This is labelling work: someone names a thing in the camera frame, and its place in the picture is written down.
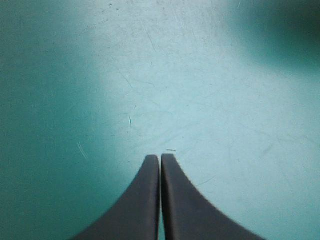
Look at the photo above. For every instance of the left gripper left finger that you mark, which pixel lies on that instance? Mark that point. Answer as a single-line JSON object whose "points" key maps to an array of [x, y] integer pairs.
{"points": [[140, 210]]}

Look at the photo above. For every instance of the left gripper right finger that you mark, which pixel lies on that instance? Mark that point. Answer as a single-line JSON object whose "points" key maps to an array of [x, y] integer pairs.
{"points": [[182, 212]]}

